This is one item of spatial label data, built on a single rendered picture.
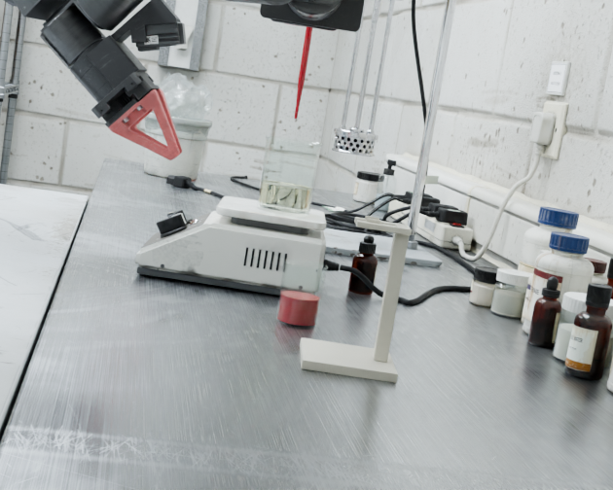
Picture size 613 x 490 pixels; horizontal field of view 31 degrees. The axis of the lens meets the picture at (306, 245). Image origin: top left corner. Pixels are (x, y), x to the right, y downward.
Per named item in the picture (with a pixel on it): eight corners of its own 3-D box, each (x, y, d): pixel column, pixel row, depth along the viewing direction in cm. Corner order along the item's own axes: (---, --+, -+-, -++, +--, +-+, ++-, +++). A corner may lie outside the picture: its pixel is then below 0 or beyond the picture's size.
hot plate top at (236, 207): (214, 214, 116) (215, 205, 116) (222, 202, 128) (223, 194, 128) (325, 231, 117) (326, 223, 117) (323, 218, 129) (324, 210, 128)
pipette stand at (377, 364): (301, 368, 90) (326, 216, 88) (300, 345, 98) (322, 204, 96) (396, 383, 90) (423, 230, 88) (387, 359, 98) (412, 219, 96)
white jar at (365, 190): (383, 204, 240) (388, 175, 239) (375, 205, 235) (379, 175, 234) (358, 198, 242) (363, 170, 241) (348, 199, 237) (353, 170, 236)
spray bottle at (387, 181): (395, 212, 227) (403, 161, 225) (381, 211, 224) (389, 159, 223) (383, 208, 230) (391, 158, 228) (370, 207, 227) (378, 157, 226)
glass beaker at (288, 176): (276, 219, 117) (288, 140, 116) (242, 208, 122) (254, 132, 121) (326, 222, 121) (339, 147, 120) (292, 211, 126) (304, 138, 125)
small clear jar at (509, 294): (494, 316, 127) (502, 272, 126) (486, 308, 131) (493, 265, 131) (532, 322, 127) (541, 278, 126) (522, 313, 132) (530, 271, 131)
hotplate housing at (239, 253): (132, 276, 117) (142, 202, 116) (149, 257, 130) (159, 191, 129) (337, 307, 117) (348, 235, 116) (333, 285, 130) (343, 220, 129)
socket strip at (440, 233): (439, 248, 181) (444, 222, 180) (386, 214, 219) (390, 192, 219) (470, 252, 182) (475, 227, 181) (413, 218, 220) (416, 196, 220)
